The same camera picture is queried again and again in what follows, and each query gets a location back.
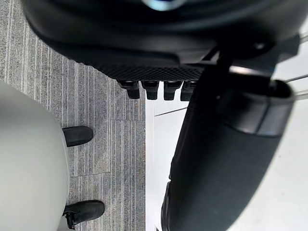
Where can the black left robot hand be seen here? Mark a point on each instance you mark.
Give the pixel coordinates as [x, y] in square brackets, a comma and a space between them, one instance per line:
[168, 36]

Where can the dark left robot foot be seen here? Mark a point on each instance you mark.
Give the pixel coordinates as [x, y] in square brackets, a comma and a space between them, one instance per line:
[78, 136]

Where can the dark robot foot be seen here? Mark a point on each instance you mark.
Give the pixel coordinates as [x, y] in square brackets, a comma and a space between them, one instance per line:
[78, 136]
[86, 210]

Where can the dark right robot foot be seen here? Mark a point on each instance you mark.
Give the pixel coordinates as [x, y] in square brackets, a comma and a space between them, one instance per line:
[86, 210]

